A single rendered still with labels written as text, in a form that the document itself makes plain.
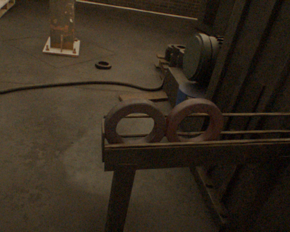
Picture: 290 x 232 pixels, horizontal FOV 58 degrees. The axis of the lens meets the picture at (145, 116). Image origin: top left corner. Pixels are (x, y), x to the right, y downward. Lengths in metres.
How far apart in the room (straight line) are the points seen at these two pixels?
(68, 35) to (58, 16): 0.23
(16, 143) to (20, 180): 0.32
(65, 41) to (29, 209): 2.25
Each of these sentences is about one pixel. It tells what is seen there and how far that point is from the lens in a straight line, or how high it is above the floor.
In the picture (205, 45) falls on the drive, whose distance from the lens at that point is 2.07.
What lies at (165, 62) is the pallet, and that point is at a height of 0.14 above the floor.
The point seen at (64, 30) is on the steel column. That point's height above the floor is 0.26.
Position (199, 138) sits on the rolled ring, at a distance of 0.87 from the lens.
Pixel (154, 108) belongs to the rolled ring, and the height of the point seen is 0.75.
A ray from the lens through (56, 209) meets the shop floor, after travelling 1.42.
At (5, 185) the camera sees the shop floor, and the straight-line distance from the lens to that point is 1.56.
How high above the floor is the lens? 1.10
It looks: 31 degrees down
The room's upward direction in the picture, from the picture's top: 12 degrees clockwise
